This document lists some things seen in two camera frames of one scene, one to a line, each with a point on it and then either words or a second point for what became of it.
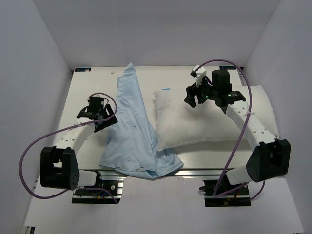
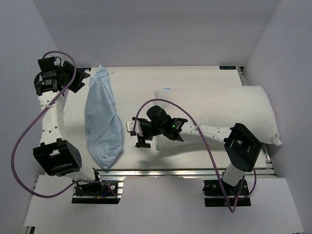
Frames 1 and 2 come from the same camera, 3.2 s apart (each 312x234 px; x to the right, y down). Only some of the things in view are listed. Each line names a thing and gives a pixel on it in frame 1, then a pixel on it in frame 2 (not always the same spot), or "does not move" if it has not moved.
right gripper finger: (192, 91) to (141, 143)
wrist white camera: (199, 72) to (138, 128)
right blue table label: (227, 67) does not move
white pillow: (177, 123) does not move
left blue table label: (82, 69) does not move
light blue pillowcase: (131, 145) to (103, 129)
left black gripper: (108, 122) to (76, 85)
